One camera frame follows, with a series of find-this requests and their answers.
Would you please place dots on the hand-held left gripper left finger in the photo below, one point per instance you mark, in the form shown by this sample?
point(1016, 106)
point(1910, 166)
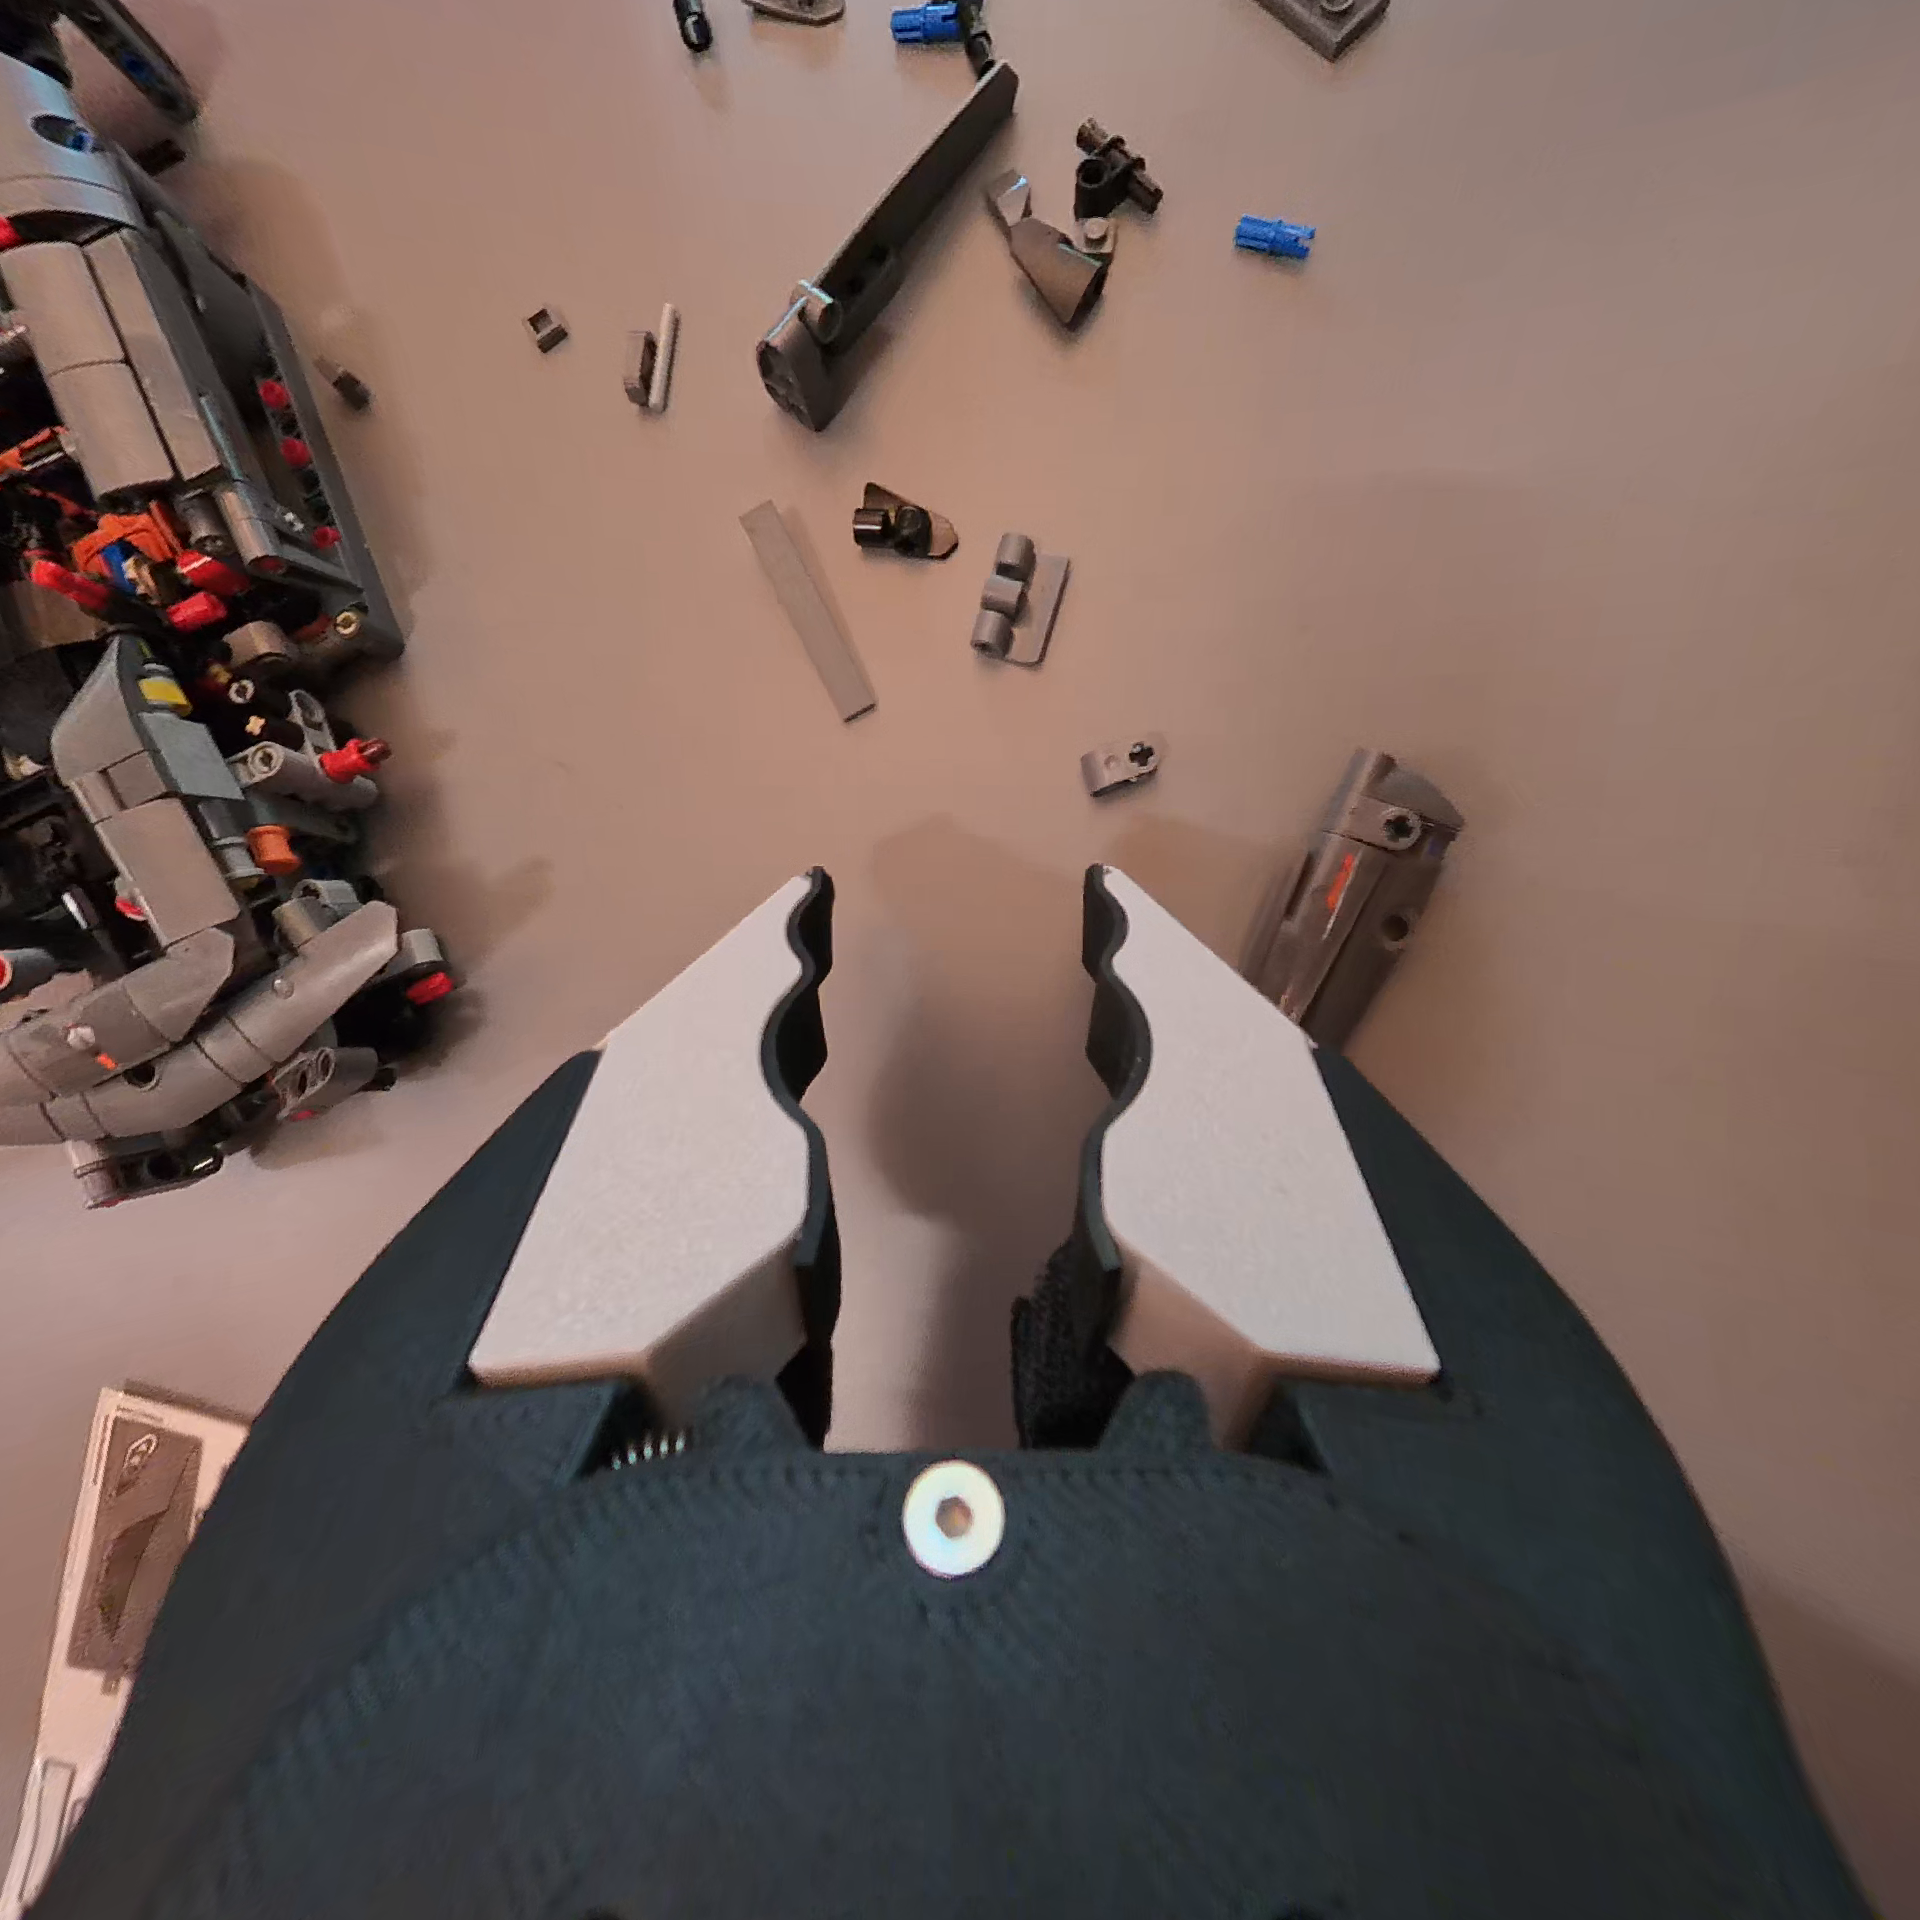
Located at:
point(645, 1200)

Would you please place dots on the dark grey studded lego plate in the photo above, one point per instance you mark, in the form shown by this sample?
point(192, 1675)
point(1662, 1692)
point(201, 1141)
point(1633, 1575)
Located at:
point(1325, 24)

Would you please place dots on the dark grey curved lego panel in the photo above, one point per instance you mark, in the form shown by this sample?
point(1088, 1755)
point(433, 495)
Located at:
point(1068, 271)

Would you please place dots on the long grey lego beam panel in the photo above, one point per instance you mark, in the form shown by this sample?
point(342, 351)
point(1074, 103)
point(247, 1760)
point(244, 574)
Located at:
point(885, 242)

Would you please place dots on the black lego axle connector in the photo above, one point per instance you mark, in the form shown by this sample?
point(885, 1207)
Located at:
point(1114, 172)

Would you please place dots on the dark grey two-hole lego connector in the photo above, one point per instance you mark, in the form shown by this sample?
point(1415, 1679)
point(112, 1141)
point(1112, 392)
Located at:
point(1119, 770)

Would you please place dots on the small grey square lego piece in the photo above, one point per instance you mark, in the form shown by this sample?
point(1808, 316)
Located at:
point(548, 331)

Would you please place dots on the black lego pin connector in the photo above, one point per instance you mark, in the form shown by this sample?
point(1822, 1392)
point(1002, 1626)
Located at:
point(978, 42)

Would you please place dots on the blue lego pin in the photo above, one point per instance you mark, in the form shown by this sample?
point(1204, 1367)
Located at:
point(1276, 236)
point(921, 24)

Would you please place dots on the white lego sticker sheet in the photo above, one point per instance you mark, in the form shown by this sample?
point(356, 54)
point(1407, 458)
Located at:
point(136, 1547)

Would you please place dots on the black cylinder lego piece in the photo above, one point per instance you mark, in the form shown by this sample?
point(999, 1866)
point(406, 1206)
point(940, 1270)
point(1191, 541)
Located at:
point(696, 26)

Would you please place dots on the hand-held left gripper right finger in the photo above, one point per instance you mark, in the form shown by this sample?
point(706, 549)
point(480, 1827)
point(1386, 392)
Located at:
point(1276, 1200)

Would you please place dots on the grey curved lego panel pin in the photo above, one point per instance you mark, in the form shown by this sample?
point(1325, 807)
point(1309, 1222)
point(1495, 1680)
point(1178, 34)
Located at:
point(797, 10)

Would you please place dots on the long grey lego wedge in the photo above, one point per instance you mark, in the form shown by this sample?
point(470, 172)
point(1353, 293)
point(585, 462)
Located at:
point(809, 615)

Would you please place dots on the white bar grey lego piece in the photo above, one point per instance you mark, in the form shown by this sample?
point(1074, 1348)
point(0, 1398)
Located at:
point(649, 357)

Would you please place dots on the grey lego panel with connector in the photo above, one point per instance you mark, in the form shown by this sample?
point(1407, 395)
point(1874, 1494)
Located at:
point(1026, 599)

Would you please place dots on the black lego clip piece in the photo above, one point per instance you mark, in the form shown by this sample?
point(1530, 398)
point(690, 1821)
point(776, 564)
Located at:
point(902, 522)

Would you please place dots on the grey black lego car model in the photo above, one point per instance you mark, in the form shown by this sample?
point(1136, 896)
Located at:
point(150, 451)

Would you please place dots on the grey lego panel assembly red pins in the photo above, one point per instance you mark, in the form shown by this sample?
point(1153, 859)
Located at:
point(1350, 885)

